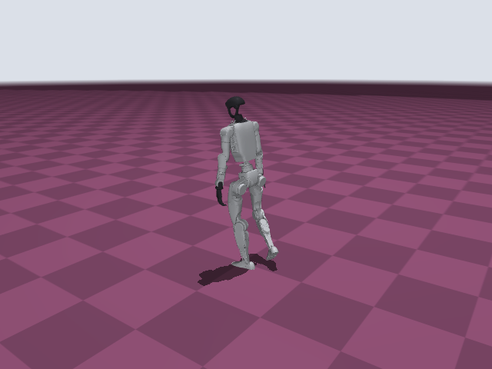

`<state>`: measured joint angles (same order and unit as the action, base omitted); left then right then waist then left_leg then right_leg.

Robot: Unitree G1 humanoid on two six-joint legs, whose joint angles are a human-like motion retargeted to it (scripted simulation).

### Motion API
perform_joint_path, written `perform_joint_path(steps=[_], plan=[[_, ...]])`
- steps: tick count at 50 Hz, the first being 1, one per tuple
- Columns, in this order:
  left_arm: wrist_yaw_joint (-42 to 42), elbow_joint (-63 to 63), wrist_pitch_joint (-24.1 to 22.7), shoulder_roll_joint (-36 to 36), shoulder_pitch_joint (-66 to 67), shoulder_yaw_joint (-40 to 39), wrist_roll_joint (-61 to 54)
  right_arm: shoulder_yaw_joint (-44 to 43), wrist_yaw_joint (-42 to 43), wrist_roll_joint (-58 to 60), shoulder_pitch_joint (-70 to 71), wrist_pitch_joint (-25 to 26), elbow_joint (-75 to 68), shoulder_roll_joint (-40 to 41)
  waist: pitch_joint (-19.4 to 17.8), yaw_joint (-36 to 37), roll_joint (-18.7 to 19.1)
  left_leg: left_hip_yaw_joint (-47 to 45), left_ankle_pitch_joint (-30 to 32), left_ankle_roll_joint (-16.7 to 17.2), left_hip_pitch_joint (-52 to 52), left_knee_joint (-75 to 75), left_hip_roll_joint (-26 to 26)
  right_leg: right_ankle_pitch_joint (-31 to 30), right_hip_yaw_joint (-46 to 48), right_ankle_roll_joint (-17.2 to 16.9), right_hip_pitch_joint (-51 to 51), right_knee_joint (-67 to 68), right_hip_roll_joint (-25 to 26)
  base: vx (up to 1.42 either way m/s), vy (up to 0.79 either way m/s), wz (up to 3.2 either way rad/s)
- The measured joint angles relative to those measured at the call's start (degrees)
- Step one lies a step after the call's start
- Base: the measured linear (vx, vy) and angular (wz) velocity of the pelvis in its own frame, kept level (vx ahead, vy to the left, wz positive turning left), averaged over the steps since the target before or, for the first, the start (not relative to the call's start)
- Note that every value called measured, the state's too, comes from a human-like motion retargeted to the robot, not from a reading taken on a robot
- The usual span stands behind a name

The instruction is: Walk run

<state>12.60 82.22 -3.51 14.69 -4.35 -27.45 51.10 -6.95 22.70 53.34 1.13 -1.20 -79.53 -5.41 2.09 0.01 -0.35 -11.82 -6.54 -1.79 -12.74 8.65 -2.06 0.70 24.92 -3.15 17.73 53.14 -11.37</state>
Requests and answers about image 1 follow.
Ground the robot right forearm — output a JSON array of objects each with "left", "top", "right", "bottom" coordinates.
[{"left": 255, "top": 150, "right": 263, "bottom": 175}]

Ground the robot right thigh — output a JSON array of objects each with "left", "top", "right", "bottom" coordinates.
[{"left": 249, "top": 173, "right": 266, "bottom": 220}]

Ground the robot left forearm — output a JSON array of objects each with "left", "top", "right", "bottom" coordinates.
[{"left": 215, "top": 154, "right": 228, "bottom": 187}]

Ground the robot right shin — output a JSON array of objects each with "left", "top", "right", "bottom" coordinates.
[{"left": 255, "top": 209, "right": 274, "bottom": 250}]

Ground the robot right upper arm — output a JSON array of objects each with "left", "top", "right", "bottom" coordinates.
[{"left": 252, "top": 121, "right": 262, "bottom": 154}]

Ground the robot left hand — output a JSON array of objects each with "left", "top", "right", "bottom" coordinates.
[{"left": 215, "top": 181, "right": 226, "bottom": 206}]

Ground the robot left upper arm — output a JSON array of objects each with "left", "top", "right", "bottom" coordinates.
[{"left": 220, "top": 125, "right": 234, "bottom": 162}]

